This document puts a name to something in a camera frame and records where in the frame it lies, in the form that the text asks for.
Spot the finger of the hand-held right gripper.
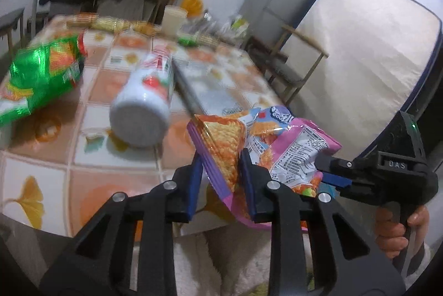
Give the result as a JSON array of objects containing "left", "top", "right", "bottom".
[
  {"left": 314, "top": 151, "right": 358, "bottom": 176},
  {"left": 322, "top": 173, "right": 360, "bottom": 200}
]

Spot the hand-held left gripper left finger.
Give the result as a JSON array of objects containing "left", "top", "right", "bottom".
[{"left": 40, "top": 152, "right": 205, "bottom": 296}]

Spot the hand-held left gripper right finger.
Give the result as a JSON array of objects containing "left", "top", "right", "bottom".
[{"left": 240, "top": 148, "right": 405, "bottom": 296}]

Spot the pink orange chip bag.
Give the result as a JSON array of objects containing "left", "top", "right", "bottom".
[{"left": 187, "top": 105, "right": 343, "bottom": 231}]

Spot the large green snack bag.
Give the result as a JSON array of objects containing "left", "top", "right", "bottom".
[{"left": 0, "top": 36, "right": 87, "bottom": 128}]

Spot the person's right hand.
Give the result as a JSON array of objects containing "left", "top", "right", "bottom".
[{"left": 375, "top": 204, "right": 430, "bottom": 258}]

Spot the ginkgo patterned tablecloth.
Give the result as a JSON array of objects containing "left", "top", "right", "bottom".
[{"left": 0, "top": 17, "right": 290, "bottom": 238}]

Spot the wooden chair black seat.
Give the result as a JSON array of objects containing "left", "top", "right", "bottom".
[{"left": 247, "top": 24, "right": 330, "bottom": 103}]

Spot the white quilted mattress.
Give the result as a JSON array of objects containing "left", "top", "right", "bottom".
[{"left": 282, "top": 0, "right": 442, "bottom": 160}]

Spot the small green snack packet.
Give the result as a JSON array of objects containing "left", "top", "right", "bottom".
[{"left": 177, "top": 34, "right": 200, "bottom": 48}]

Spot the yellow brown packet stack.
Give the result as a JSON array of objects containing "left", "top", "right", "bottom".
[{"left": 198, "top": 34, "right": 223, "bottom": 47}]

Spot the green white paper bag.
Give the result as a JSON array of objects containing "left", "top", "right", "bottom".
[{"left": 231, "top": 16, "right": 250, "bottom": 39}]

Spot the white paper cup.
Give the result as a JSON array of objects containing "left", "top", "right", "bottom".
[{"left": 162, "top": 5, "right": 188, "bottom": 38}]

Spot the yellow plastic bag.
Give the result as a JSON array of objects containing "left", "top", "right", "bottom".
[{"left": 182, "top": 0, "right": 205, "bottom": 17}]

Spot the dark wooden bench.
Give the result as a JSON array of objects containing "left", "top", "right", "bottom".
[{"left": 0, "top": 7, "right": 27, "bottom": 52}]

